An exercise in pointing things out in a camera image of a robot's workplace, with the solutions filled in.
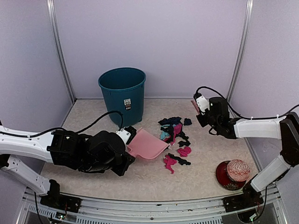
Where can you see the dark red bowl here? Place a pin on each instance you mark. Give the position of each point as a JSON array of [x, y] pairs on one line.
[[224, 180]]

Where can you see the mixed dark scrap pile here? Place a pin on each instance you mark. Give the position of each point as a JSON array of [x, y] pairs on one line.
[[175, 130]]

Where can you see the pink hand brush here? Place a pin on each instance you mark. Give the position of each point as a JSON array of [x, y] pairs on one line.
[[194, 106]]

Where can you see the aluminium front rail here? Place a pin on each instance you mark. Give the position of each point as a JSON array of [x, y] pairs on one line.
[[104, 211]]

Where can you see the aluminium corner post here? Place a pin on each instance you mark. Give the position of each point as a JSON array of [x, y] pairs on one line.
[[241, 50], [59, 49]]

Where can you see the left aluminium corner post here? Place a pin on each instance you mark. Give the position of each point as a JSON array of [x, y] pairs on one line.
[[59, 49]]

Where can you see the pink plastic dustpan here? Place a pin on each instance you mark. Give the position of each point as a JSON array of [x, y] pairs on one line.
[[146, 145]]

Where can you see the red white patterned bowl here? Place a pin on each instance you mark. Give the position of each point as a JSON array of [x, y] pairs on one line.
[[238, 170]]

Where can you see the right aluminium corner post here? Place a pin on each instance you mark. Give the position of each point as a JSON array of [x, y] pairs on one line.
[[241, 50]]

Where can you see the teal plastic waste bin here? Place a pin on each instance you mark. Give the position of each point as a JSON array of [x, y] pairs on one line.
[[123, 91]]

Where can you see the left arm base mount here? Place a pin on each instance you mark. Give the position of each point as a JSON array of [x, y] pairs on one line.
[[56, 200]]

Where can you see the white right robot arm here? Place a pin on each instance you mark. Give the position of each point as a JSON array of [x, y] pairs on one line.
[[275, 141]]

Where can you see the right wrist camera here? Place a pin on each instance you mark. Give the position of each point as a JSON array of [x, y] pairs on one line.
[[201, 102]]

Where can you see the dark blue paper scrap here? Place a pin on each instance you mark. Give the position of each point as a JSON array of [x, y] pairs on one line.
[[187, 122]]

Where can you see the front mixed scrap pile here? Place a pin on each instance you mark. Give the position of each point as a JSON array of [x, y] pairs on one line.
[[171, 160]]

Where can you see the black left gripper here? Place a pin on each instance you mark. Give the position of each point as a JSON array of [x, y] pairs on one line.
[[120, 170]]

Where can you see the light blue paper scrap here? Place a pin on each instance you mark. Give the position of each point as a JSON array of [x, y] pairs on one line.
[[164, 135]]

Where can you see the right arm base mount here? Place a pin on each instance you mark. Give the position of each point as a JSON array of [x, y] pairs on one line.
[[247, 199]]

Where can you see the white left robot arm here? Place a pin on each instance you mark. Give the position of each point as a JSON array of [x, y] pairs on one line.
[[16, 144]]

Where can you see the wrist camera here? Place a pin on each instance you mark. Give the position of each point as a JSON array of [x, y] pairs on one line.
[[201, 102], [127, 134]]

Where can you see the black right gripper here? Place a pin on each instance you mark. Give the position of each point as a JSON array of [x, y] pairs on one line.
[[202, 122]]

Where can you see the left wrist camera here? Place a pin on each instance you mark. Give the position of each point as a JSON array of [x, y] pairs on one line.
[[127, 134]]

